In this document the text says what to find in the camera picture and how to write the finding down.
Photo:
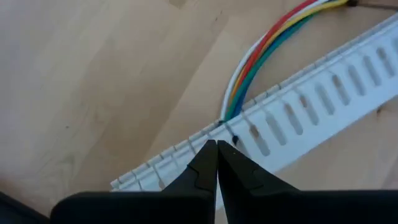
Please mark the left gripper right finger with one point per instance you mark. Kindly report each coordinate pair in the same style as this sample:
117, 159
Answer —
280, 208

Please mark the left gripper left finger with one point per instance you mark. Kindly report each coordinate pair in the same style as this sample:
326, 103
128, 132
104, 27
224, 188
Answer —
155, 208

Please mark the black aluminium table frame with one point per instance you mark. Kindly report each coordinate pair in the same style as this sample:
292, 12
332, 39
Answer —
12, 211

